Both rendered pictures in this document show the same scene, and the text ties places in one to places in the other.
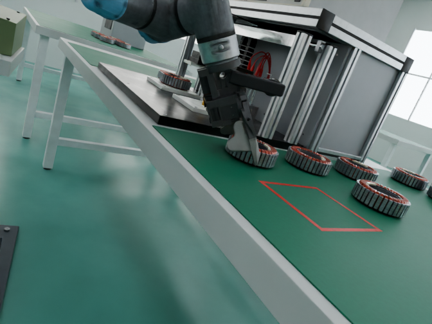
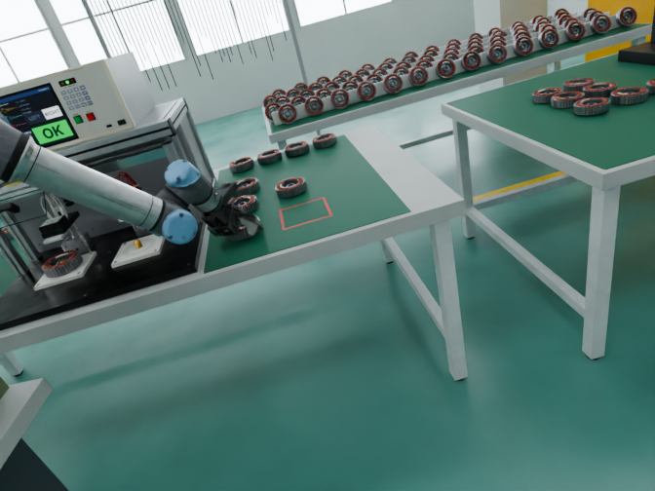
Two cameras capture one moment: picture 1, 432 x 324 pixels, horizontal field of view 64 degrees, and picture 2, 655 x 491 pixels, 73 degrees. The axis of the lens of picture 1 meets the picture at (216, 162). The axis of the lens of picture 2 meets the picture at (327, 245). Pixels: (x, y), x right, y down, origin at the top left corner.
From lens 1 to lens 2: 0.97 m
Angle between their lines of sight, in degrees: 53
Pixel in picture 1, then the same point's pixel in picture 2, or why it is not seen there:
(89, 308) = (213, 445)
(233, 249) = (341, 246)
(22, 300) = not seen: outside the picture
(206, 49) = (211, 203)
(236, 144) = (251, 229)
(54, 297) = (193, 476)
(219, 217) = (324, 245)
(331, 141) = not seen: hidden behind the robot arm
